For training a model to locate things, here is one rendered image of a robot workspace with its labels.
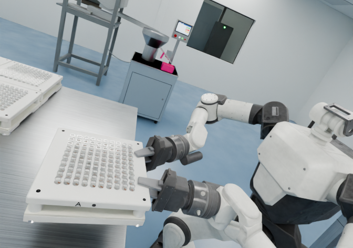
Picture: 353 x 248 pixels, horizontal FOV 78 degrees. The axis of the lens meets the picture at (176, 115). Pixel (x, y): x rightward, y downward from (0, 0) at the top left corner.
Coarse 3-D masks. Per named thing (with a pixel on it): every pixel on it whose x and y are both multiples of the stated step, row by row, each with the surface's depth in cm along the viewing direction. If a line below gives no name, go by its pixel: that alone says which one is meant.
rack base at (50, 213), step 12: (24, 216) 42; (36, 216) 43; (48, 216) 44; (60, 216) 44; (72, 216) 45; (84, 216) 46; (96, 216) 47; (108, 216) 48; (120, 216) 49; (132, 216) 50; (144, 216) 51
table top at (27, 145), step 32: (64, 96) 113; (96, 96) 126; (32, 128) 83; (96, 128) 99; (128, 128) 109; (0, 160) 66; (32, 160) 71; (0, 192) 58; (0, 224) 51; (32, 224) 54; (64, 224) 57; (96, 224) 60
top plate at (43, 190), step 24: (72, 144) 56; (96, 144) 60; (120, 144) 64; (48, 168) 47; (144, 168) 59; (48, 192) 42; (72, 192) 44; (96, 192) 46; (120, 192) 49; (144, 192) 51
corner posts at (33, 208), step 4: (28, 204) 42; (32, 204) 41; (36, 204) 42; (40, 204) 42; (28, 208) 42; (32, 208) 42; (36, 208) 42; (40, 208) 43; (32, 212) 42; (36, 212) 43; (136, 212) 50; (140, 212) 49; (144, 212) 50; (136, 216) 50; (140, 216) 50
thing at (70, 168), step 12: (84, 144) 57; (72, 156) 52; (84, 156) 53; (96, 156) 55; (72, 168) 49; (96, 168) 51; (108, 168) 53; (120, 168) 54; (96, 180) 49; (108, 180) 50
